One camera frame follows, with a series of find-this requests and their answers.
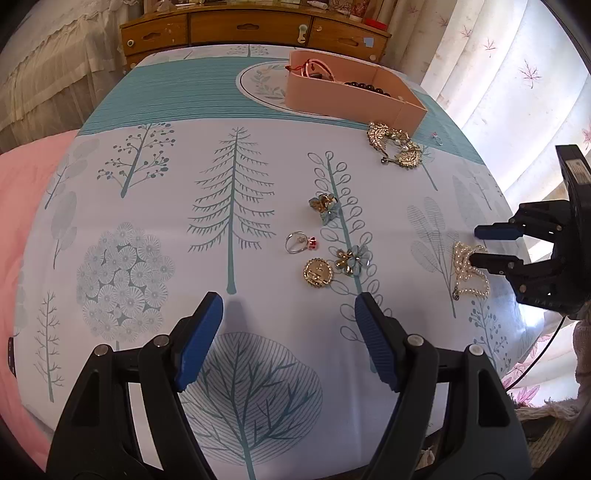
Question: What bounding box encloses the lace covered furniture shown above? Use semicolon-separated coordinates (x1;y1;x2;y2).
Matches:
1;1;144;152

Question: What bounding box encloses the silver ring red stone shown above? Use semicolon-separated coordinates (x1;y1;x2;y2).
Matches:
284;231;318;255

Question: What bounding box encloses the wooden desk with drawers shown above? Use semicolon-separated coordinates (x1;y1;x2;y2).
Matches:
120;1;391;68

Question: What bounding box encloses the floral white curtain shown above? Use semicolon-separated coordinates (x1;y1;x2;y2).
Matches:
381;1;590;406

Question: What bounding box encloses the red box on desk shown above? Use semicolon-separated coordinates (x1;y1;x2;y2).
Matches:
363;18;388;31

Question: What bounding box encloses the black bead bracelet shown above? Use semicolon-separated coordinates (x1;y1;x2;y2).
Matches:
344;79;392;96

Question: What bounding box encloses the tree print tablecloth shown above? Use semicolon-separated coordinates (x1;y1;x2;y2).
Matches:
12;43;539;480

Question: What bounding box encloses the gold leaf brooch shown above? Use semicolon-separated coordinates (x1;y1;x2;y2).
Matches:
367;122;423;169

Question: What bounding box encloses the small pearl necklace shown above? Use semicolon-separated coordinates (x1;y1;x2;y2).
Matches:
451;240;491;301

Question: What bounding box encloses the red braided cord bracelet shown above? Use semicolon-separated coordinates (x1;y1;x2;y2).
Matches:
285;57;339;83

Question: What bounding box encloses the blue flower earring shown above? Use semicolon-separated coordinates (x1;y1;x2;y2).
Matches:
308;193;341;226
335;245;373;277

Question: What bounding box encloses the pink open jewelry box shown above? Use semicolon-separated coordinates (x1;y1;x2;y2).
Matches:
284;49;428;134

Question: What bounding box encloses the silver ring pink gem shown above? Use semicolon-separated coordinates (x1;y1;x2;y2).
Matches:
431;132;443;146

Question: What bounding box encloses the gold round pendant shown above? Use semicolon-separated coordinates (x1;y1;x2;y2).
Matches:
303;258;334;288

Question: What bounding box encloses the pink blanket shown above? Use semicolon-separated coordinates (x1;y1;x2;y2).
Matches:
0;130;77;471

